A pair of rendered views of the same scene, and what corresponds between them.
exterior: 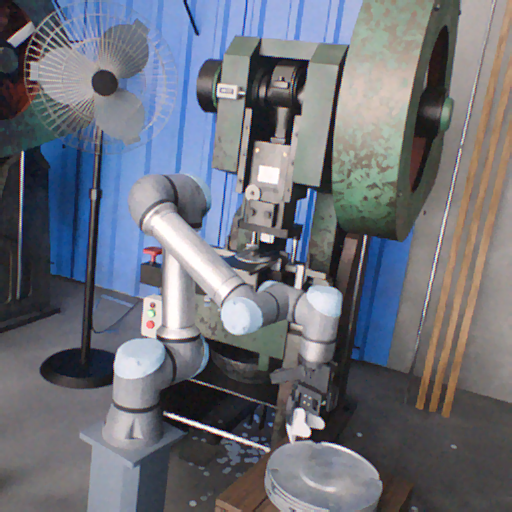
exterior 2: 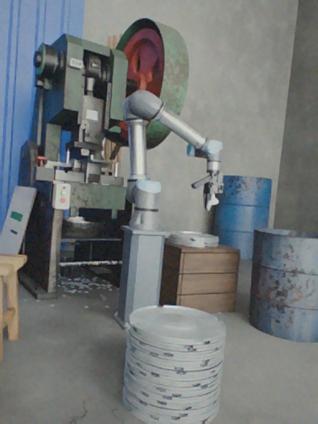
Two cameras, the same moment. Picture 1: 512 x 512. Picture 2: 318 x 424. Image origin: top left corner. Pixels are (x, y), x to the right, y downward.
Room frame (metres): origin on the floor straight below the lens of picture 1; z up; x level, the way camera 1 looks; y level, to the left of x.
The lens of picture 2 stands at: (0.27, 1.66, 0.62)
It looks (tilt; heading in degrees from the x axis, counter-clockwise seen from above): 3 degrees down; 305
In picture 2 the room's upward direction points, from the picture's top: 5 degrees clockwise
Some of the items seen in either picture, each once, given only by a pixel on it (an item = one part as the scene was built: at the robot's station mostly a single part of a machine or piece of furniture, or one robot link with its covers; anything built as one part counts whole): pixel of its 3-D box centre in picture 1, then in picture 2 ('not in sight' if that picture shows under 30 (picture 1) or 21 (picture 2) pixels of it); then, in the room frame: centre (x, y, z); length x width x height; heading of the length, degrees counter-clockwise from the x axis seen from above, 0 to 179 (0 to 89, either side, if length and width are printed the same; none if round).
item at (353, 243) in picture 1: (333, 344); (107, 213); (2.09, -0.34, 0.45); 0.92 x 0.12 x 0.90; 159
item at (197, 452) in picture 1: (229, 427); (84, 265); (1.93, 0.01, 0.14); 0.59 x 0.10 x 0.05; 159
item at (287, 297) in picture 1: (279, 303); (199, 150); (1.24, -0.07, 0.86); 0.11 x 0.11 x 0.08; 55
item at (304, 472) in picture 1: (324, 473); (193, 235); (1.33, -0.25, 0.40); 0.29 x 0.29 x 0.01
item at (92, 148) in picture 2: (270, 229); (84, 148); (2.06, -0.04, 0.86); 0.20 x 0.16 x 0.05; 69
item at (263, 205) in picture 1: (272, 181); (89, 120); (2.02, -0.02, 1.04); 0.17 x 0.15 x 0.30; 159
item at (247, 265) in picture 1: (244, 278); (93, 171); (1.90, 0.03, 0.72); 0.25 x 0.14 x 0.14; 159
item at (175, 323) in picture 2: not in sight; (176, 321); (0.84, 0.69, 0.24); 0.29 x 0.29 x 0.01
